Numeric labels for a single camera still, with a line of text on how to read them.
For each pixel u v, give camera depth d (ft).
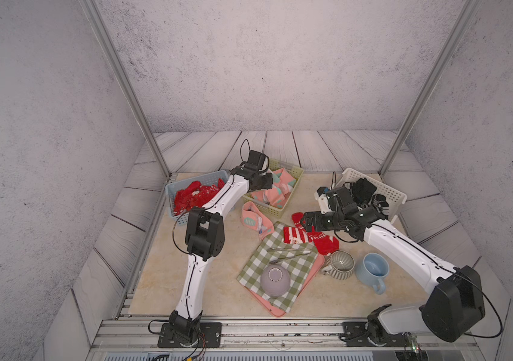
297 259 2.93
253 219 3.16
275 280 2.59
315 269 2.85
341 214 2.02
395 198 3.45
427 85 2.88
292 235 3.12
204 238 1.93
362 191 3.41
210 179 3.69
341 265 2.89
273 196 3.31
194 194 3.42
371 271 2.84
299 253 3.00
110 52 2.56
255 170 2.56
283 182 3.62
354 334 2.39
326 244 3.06
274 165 3.89
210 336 2.39
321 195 2.45
